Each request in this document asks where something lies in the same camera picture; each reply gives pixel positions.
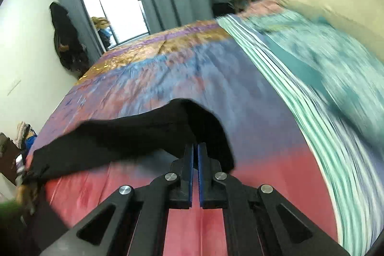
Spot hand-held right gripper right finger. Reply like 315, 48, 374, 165
197, 142, 351, 256

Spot black bag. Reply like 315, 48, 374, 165
212, 2, 236, 18

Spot yellow and blue hanging clothes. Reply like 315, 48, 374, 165
91, 16, 112, 48

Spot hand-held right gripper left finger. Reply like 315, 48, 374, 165
40, 143, 195, 256

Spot dark wooden furniture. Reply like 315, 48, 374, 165
0, 132, 22, 187

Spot pile of clothes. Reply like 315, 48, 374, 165
14, 122, 39, 151

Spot teal patterned blanket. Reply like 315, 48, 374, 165
216, 0, 384, 256

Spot white wall trunking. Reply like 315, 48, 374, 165
6, 79, 22, 96

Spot black pants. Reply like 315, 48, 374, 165
23, 98, 235, 185

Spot narrow grey-blue curtain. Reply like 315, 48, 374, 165
55, 0, 105, 59

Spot black hanging coat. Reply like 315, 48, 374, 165
50, 2, 90, 78

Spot bed with multicoloured striped sheet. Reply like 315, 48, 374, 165
25, 19, 339, 256

